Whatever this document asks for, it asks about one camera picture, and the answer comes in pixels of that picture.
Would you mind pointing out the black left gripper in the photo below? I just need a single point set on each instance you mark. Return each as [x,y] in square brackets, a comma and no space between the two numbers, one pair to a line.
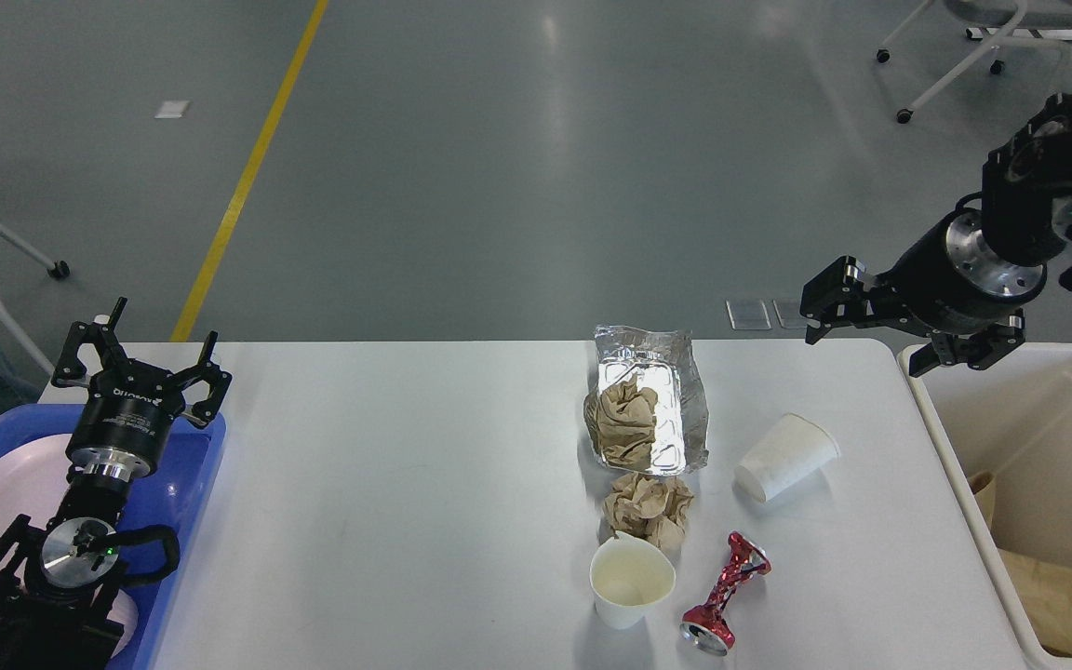
[122,428]

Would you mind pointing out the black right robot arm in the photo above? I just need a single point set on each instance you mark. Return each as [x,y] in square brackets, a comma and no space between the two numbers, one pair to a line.
[1021,181]

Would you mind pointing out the white office chair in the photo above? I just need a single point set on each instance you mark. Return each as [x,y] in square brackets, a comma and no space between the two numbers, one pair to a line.
[1006,16]

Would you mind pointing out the beige plastic bin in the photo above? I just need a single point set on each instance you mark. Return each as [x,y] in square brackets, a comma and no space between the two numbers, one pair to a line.
[1014,419]

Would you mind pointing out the pink plate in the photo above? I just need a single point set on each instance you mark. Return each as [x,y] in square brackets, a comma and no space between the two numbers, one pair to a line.
[62,499]

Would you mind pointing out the blue plastic tray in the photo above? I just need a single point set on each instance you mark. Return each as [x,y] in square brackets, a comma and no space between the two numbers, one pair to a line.
[187,484]

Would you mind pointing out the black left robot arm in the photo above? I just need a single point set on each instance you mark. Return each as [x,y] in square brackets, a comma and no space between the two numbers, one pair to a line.
[92,357]

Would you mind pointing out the left floor socket plate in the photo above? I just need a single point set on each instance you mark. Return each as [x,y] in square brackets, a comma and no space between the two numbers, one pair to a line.
[748,315]

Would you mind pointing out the white paper cup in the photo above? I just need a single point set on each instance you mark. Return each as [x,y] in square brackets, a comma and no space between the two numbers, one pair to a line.
[628,576]

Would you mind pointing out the white chair base bar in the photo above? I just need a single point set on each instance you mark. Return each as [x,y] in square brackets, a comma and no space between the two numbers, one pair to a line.
[980,33]

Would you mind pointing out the aluminium foil container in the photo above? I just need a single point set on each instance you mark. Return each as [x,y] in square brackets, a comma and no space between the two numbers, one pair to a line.
[664,361]

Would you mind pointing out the right floor socket plate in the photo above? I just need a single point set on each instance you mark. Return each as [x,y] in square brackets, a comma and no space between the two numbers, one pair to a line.
[789,314]

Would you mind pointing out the brown paper bag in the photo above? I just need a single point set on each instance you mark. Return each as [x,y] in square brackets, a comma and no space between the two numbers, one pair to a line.
[1045,591]

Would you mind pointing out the crumpled brown paper in foil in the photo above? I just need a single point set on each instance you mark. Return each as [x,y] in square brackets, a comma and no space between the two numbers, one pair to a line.
[621,423]

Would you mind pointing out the floor socket plate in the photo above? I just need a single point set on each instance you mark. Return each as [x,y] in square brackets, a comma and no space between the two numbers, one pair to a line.
[748,315]
[789,314]

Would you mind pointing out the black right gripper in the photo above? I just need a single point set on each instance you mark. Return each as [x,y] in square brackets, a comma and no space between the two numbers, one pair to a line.
[951,280]

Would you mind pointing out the crumpled brown paper ball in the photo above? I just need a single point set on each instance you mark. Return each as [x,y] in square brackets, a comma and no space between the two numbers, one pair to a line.
[648,508]

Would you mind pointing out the white floor marker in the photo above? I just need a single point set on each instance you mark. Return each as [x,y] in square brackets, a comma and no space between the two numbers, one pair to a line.
[172,109]

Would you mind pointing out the crushed red can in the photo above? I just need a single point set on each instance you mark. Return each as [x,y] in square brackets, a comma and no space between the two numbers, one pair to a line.
[705,626]

